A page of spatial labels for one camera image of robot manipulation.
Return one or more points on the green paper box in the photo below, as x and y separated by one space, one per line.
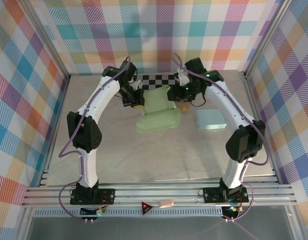
156 122

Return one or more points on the blue paper box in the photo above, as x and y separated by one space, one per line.
210 120

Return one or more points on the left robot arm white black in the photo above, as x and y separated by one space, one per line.
86 135

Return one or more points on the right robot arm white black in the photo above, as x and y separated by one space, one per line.
244 142

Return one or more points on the small wooden letter tile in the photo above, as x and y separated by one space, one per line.
186 110
184 105

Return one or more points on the black grey chessboard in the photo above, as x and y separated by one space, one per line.
159 78

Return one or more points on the red black triangle button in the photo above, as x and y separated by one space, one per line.
146 207

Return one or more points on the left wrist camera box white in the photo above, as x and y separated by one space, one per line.
138 85

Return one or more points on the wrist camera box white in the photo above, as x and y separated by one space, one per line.
182 77
138 85

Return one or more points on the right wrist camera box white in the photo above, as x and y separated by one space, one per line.
182 77

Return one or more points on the aluminium side rail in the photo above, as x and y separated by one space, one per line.
59 112
252 100

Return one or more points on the aluminium frame post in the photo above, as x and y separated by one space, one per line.
48 40
266 37

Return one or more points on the aluminium frame rail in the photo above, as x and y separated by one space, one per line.
169 193

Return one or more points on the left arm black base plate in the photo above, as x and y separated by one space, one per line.
106 196

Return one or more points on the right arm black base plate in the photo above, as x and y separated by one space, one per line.
211 195

